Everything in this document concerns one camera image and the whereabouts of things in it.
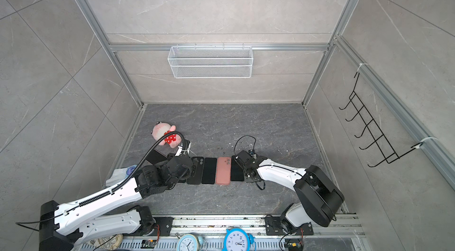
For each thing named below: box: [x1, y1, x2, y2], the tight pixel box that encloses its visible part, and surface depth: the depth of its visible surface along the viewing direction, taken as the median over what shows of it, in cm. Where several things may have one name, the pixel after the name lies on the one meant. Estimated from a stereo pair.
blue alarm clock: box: [222, 227, 257, 251], surface depth 70 cm
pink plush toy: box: [151, 121, 182, 149], surface depth 100 cm
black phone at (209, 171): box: [201, 157, 217, 185], surface depth 90 cm
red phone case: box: [215, 156, 232, 186], surface depth 90 cm
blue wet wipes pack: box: [105, 164, 138, 187], surface depth 85 cm
